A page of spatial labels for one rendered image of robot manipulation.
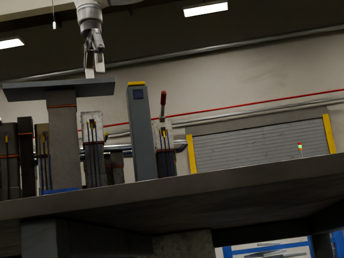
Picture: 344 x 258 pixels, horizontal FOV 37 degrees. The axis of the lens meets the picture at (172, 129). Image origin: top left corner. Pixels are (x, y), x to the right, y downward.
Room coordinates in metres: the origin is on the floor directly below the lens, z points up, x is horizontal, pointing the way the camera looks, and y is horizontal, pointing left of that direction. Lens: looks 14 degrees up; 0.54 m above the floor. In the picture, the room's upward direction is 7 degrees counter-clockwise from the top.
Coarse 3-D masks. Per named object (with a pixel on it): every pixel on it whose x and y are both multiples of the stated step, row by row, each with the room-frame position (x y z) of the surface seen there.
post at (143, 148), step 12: (132, 96) 1.68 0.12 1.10; (144, 96) 1.69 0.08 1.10; (132, 108) 1.68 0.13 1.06; (144, 108) 1.69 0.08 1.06; (132, 120) 1.68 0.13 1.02; (144, 120) 1.69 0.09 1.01; (132, 132) 1.68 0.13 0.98; (144, 132) 1.69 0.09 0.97; (132, 144) 1.71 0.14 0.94; (144, 144) 1.69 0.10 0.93; (144, 156) 1.69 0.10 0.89; (144, 168) 1.68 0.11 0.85; (156, 168) 1.69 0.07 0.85; (144, 180) 1.68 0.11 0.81
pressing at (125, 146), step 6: (126, 144) 1.95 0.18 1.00; (174, 144) 2.05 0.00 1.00; (180, 144) 2.06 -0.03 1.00; (186, 144) 2.05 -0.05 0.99; (84, 150) 1.92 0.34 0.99; (108, 150) 2.00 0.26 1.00; (114, 150) 2.02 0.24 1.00; (180, 150) 2.16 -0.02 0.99; (84, 156) 2.05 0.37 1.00; (108, 156) 2.11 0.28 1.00; (126, 156) 2.14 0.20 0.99; (132, 156) 2.14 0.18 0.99; (0, 162) 1.97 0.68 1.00; (36, 162) 2.05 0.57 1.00; (0, 168) 2.04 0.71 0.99
